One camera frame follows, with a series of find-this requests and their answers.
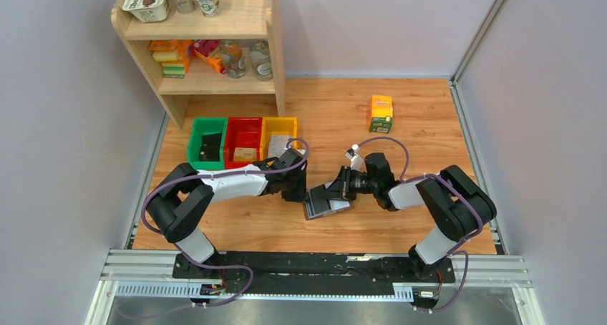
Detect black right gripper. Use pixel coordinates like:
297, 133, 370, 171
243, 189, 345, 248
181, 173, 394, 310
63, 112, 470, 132
319, 165, 378, 201

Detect brown leather card holder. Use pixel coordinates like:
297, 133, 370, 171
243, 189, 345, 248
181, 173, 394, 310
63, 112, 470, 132
304, 190, 352, 220

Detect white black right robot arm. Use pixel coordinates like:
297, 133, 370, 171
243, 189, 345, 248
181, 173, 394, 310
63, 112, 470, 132
305, 152, 497, 281

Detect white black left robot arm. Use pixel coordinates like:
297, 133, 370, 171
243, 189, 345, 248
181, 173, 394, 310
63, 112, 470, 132
142, 148, 307, 278

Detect white cards in yellow bin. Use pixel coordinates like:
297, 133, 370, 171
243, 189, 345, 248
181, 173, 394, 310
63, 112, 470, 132
267, 135, 291, 157

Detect tan card in red bin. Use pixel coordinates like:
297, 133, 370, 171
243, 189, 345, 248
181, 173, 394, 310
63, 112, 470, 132
233, 147, 258, 162

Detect black cards in green bin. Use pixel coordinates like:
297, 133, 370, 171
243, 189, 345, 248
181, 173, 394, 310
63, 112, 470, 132
198, 132, 223, 162

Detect yellow plastic bin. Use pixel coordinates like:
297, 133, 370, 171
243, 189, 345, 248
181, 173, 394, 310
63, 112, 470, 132
259, 117, 298, 160

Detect orange green carton box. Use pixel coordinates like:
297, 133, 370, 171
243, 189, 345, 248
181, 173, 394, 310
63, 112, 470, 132
369, 94, 394, 134

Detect red plastic bin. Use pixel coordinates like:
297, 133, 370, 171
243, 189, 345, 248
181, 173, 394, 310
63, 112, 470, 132
223, 117, 262, 169

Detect green plastic bin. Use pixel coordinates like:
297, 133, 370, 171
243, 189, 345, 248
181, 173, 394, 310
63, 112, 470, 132
186, 117, 228, 170

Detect right glass jar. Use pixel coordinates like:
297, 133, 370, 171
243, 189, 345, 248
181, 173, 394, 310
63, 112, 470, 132
249, 39, 273, 81

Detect glass jar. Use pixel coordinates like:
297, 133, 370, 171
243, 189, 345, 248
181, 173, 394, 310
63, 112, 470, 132
220, 39, 246, 79
249, 39, 273, 81

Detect wooden shelf unit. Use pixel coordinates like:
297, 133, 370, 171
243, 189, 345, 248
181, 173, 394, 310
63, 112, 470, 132
111, 0, 286, 128

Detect left glass jar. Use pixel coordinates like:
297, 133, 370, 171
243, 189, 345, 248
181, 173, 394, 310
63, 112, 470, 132
220, 39, 246, 79

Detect orange pink snack bag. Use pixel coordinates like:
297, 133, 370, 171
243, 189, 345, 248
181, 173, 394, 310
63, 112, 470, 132
192, 39, 225, 74

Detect stack of sponges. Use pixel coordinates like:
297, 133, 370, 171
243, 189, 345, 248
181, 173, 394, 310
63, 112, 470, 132
148, 39, 193, 79

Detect yoghurt tub with chocolate label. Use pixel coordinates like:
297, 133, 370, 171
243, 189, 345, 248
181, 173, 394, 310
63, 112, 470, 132
122, 0, 169, 23

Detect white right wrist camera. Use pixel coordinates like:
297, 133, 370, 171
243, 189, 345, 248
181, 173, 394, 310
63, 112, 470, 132
345, 144, 364, 170

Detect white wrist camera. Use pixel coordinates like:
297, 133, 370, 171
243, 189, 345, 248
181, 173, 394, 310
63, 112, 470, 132
345, 144, 364, 170
285, 140, 306, 155

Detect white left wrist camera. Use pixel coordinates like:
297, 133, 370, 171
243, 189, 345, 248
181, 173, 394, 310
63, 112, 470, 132
285, 140, 306, 155

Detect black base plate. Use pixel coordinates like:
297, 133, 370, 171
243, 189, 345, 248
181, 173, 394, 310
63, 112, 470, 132
173, 251, 455, 296

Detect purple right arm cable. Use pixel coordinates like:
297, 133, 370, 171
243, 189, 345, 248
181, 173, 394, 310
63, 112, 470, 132
351, 136, 485, 314

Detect aluminium frame rail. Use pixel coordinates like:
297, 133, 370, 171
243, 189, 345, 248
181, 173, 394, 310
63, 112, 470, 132
84, 249, 545, 324

